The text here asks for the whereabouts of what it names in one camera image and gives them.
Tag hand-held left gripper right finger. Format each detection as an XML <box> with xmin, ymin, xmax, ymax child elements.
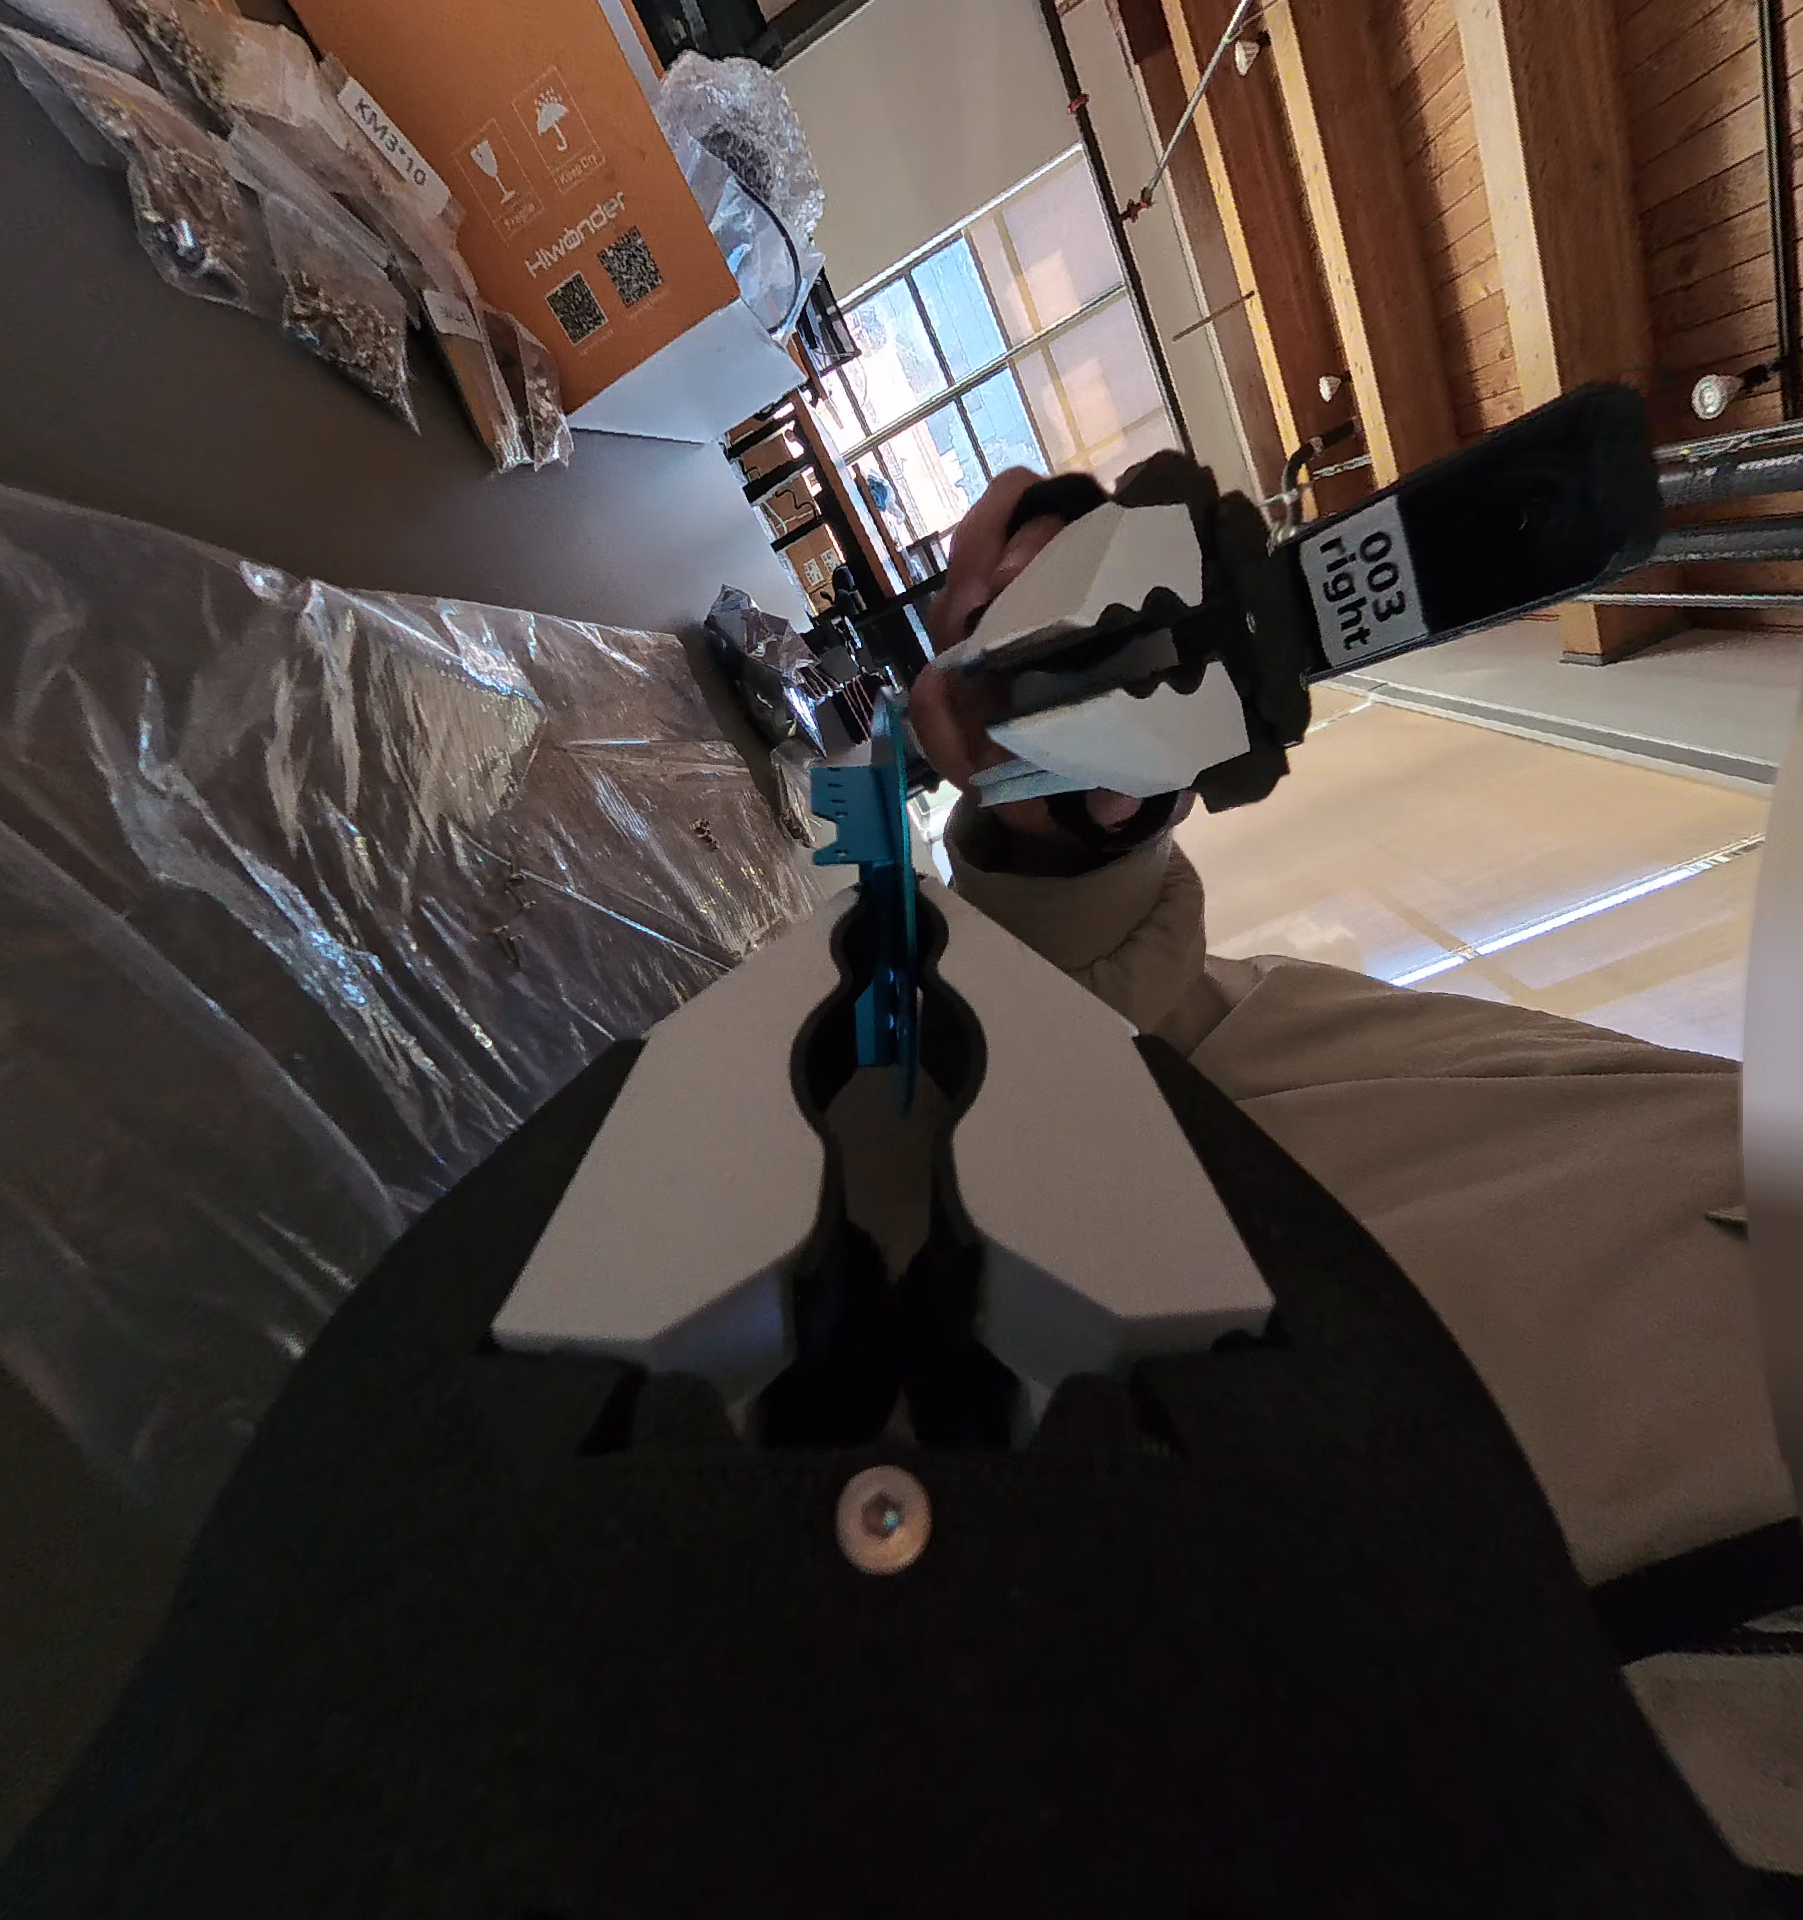
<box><xmin>914</xmin><ymin>882</ymin><xmax>1277</xmax><ymax>1395</ymax></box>

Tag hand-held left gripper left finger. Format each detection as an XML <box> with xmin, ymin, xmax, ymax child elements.
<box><xmin>490</xmin><ymin>892</ymin><xmax>903</xmax><ymax>1406</ymax></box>

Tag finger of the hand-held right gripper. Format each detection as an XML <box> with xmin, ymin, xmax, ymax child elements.
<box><xmin>976</xmin><ymin>665</ymin><xmax>1255</xmax><ymax>806</ymax></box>
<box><xmin>923</xmin><ymin>503</ymin><xmax>1207</xmax><ymax>683</ymax></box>

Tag small screws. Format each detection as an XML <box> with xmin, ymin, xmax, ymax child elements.
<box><xmin>492</xmin><ymin>816</ymin><xmax>727</xmax><ymax>965</ymax></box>

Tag person's right forearm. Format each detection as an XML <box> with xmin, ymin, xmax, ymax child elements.
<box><xmin>944</xmin><ymin>796</ymin><xmax>1443</xmax><ymax>1085</ymax></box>

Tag grey desk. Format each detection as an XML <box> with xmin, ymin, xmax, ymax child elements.
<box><xmin>0</xmin><ymin>0</ymin><xmax>933</xmax><ymax>1920</ymax></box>

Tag person's right hand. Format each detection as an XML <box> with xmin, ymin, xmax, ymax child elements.
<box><xmin>905</xmin><ymin>486</ymin><xmax>1147</xmax><ymax>839</ymax></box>

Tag large grid window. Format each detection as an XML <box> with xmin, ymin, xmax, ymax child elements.
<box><xmin>803</xmin><ymin>148</ymin><xmax>1191</xmax><ymax>591</ymax></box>

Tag black insulated ceiling pipe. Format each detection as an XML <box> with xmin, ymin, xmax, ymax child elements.
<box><xmin>1651</xmin><ymin>446</ymin><xmax>1803</xmax><ymax>516</ymax></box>
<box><xmin>1644</xmin><ymin>514</ymin><xmax>1803</xmax><ymax>571</ymax></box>

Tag workbench with dark equipment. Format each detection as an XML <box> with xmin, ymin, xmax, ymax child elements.
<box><xmin>720</xmin><ymin>276</ymin><xmax>936</xmax><ymax>665</ymax></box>

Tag bag of dark servo parts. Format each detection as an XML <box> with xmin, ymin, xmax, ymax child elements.
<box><xmin>702</xmin><ymin>586</ymin><xmax>831</xmax><ymax>755</ymax></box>

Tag clear plastic bag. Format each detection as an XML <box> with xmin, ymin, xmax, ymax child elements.
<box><xmin>0</xmin><ymin>468</ymin><xmax>845</xmax><ymax>1509</ymax></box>

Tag bubble wrap bundle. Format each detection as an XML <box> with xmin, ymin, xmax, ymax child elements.
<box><xmin>658</xmin><ymin>52</ymin><xmax>831</xmax><ymax>347</ymax></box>

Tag orange and white cardboard box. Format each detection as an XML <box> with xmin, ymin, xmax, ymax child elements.
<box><xmin>287</xmin><ymin>0</ymin><xmax>812</xmax><ymax>446</ymax></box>

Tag pile of screw bags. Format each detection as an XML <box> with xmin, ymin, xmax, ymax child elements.
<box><xmin>0</xmin><ymin>0</ymin><xmax>575</xmax><ymax>476</ymax></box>

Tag black servo with wound cable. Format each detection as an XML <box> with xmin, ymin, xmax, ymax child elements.
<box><xmin>811</xmin><ymin>656</ymin><xmax>905</xmax><ymax>753</ymax></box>

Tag black shoulder strap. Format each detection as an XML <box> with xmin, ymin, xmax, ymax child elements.
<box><xmin>1582</xmin><ymin>1514</ymin><xmax>1803</xmax><ymax>1670</ymax></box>

